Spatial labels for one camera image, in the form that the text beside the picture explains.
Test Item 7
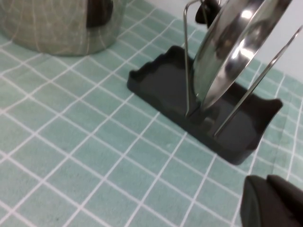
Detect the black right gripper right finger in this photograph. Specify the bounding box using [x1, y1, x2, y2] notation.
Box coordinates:
[267, 174, 303, 227]

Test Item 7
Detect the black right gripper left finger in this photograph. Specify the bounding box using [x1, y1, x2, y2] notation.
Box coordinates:
[240, 175, 288, 227]

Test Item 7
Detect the stainless steel pot lid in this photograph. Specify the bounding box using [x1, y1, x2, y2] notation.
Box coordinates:
[193, 0, 294, 114]

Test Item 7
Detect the stainless steel cooking pot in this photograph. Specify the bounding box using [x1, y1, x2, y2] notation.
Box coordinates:
[0, 0, 127, 57]

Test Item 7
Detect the green checked tablecloth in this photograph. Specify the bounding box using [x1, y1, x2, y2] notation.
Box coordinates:
[0, 0, 303, 227]

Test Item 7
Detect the black tray wire lid rack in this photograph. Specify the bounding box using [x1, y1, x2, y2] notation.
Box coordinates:
[126, 0, 303, 166]

